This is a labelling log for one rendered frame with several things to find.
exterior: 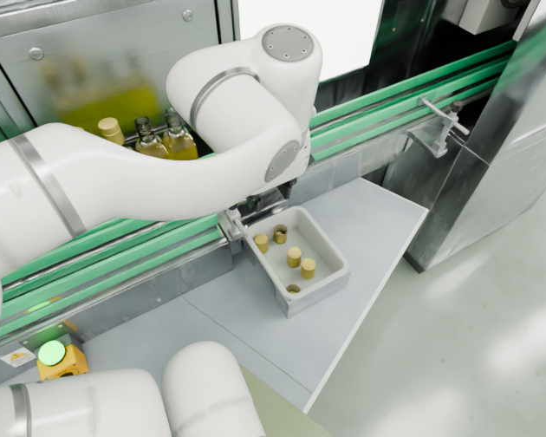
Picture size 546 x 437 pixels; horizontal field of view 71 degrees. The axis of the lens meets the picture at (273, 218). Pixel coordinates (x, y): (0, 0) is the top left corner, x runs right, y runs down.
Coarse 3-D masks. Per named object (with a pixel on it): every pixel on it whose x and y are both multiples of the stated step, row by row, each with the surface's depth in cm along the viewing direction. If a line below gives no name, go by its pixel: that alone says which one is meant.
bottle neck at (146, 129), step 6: (138, 120) 73; (144, 120) 73; (138, 126) 72; (144, 126) 72; (150, 126) 73; (138, 132) 73; (144, 132) 73; (150, 132) 74; (144, 138) 74; (150, 138) 74; (144, 144) 75; (150, 144) 75
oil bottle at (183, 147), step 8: (184, 128) 79; (168, 136) 77; (176, 136) 77; (184, 136) 77; (168, 144) 77; (176, 144) 77; (184, 144) 78; (192, 144) 79; (168, 152) 79; (176, 152) 78; (184, 152) 79; (192, 152) 80
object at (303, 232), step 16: (304, 208) 98; (256, 224) 95; (272, 224) 97; (288, 224) 101; (304, 224) 99; (272, 240) 101; (288, 240) 101; (304, 240) 101; (320, 240) 95; (272, 256) 98; (304, 256) 98; (320, 256) 98; (336, 256) 90; (272, 272) 87; (288, 272) 95; (320, 272) 95; (336, 272) 87; (304, 288) 92
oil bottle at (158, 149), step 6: (156, 138) 77; (138, 144) 76; (156, 144) 76; (162, 144) 77; (138, 150) 76; (144, 150) 75; (150, 150) 75; (156, 150) 76; (162, 150) 76; (156, 156) 76; (162, 156) 77; (168, 156) 78
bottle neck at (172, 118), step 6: (168, 108) 75; (168, 114) 75; (174, 114) 73; (168, 120) 74; (174, 120) 74; (180, 120) 75; (168, 126) 75; (174, 126) 75; (180, 126) 76; (174, 132) 76; (180, 132) 77
